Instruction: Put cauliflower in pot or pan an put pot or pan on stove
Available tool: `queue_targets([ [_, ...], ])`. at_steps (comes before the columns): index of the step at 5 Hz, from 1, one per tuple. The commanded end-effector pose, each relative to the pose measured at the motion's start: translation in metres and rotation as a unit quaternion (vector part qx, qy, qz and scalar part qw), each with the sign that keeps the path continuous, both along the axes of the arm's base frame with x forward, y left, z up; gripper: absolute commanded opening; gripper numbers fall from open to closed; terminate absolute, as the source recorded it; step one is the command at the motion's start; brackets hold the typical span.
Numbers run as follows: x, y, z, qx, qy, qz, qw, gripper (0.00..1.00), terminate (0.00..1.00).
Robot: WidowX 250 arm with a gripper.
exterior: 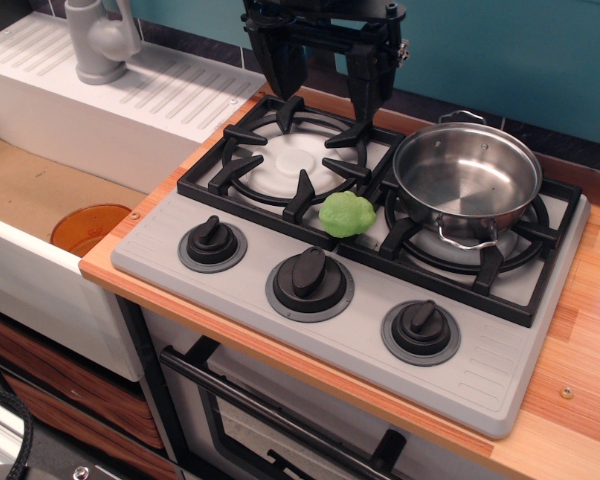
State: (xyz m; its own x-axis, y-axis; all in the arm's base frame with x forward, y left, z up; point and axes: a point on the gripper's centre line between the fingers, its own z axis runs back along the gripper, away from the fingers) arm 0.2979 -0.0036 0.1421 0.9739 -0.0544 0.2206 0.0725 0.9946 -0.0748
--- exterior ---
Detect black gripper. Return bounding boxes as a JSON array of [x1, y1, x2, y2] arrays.
[[241, 1, 409, 124]]

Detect green toy cauliflower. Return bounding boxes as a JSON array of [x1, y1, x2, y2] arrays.
[[319, 191, 376, 238]]

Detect stainless steel pot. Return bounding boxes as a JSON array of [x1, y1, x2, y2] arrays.
[[393, 114, 543, 251]]

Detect black left stove knob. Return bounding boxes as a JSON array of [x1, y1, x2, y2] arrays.
[[178, 215, 248, 274]]

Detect black stove knob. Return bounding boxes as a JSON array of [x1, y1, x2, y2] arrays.
[[265, 247, 355, 323], [178, 215, 248, 274], [381, 300, 461, 367]]

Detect black middle stove knob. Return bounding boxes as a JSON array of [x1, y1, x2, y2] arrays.
[[265, 247, 355, 323]]

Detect grey toy stove top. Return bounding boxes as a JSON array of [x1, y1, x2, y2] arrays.
[[109, 94, 592, 441]]

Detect black right stove knob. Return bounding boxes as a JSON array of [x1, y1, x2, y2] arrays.
[[381, 300, 461, 367]]

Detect black left burner grate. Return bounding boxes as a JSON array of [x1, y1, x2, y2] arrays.
[[177, 96, 404, 250]]

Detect black burner grate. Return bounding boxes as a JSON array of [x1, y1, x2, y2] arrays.
[[337, 171, 584, 327], [177, 96, 404, 250]]

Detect grey toy faucet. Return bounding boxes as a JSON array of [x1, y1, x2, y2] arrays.
[[65, 0, 141, 85]]

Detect black right burner grate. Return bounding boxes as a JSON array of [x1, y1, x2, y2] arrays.
[[337, 171, 584, 327]]

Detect white toy sink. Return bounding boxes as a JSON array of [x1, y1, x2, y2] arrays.
[[0, 13, 264, 382]]

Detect orange plastic plate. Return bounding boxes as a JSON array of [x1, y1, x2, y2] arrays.
[[50, 204, 131, 257]]

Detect wooden drawer fronts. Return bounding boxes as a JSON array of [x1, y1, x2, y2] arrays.
[[0, 314, 178, 479]]

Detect oven door with black handle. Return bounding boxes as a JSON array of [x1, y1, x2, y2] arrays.
[[159, 337, 495, 479]]

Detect black braided cable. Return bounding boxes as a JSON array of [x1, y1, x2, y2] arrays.
[[0, 385, 34, 480]]

